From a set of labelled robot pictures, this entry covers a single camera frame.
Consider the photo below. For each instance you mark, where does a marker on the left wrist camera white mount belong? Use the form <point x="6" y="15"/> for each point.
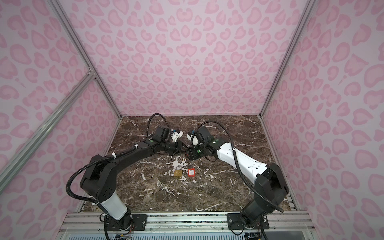
<point x="176" y="134"/>

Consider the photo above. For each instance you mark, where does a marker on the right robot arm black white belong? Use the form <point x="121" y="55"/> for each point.
<point x="266" y="181"/>

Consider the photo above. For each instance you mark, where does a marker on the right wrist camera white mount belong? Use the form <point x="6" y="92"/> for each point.
<point x="192" y="137"/>

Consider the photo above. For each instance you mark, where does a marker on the brass padlock silver shackle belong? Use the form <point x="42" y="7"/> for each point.
<point x="178" y="172"/>

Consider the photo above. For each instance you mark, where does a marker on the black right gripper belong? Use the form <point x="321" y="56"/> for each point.
<point x="192" y="153"/>

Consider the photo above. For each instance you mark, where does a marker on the left corner aluminium post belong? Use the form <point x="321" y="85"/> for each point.
<point x="78" y="45"/>

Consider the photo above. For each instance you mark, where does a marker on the corner aluminium post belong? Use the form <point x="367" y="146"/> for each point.
<point x="78" y="45"/>
<point x="307" y="13"/>

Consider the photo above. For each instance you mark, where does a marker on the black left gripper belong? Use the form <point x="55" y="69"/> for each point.
<point x="179" y="147"/>

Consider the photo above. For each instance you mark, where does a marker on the left diagonal aluminium frame bar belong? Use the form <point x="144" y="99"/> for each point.
<point x="21" y="157"/>

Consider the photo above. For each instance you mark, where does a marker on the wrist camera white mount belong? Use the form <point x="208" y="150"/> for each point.
<point x="176" y="134"/>
<point x="192" y="137"/>

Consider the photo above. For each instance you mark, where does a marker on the right corner aluminium post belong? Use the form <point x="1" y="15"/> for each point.
<point x="307" y="13"/>

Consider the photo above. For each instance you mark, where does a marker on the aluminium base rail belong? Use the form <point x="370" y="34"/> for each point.
<point x="290" y="225"/>

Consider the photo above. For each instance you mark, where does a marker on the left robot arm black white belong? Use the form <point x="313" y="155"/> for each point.
<point x="100" y="178"/>

